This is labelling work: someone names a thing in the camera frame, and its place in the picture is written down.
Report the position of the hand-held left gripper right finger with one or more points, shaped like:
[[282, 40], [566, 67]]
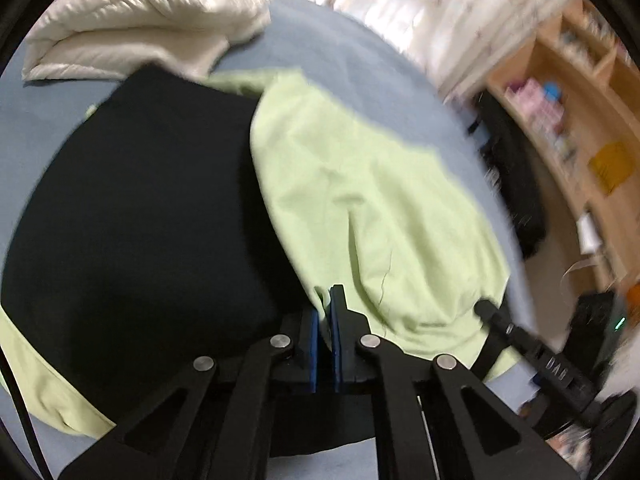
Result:
[[334, 340]]

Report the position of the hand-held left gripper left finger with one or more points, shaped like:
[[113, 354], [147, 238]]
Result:
[[312, 350]]

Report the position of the white folded duvet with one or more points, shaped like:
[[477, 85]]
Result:
[[125, 10]]

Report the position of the wooden shelf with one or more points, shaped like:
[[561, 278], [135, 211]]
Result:
[[575, 110]]

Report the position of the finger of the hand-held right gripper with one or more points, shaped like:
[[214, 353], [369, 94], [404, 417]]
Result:
[[492, 312]]

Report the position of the black clothes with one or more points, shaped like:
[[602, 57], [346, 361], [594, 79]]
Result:
[[510, 185]]

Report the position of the pink boxes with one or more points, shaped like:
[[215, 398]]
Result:
[[527, 96]]

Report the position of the yellow paper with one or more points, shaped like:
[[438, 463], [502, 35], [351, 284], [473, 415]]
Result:
[[610, 166]]

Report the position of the blue container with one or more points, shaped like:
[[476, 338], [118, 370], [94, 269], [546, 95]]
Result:
[[552, 91]]

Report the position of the white curtain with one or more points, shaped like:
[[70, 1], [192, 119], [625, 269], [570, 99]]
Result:
[[450, 10]]

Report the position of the green and black jacket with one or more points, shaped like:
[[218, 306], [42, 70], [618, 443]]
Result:
[[375, 185]]

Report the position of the white paper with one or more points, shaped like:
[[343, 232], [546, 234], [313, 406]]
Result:
[[588, 234]]

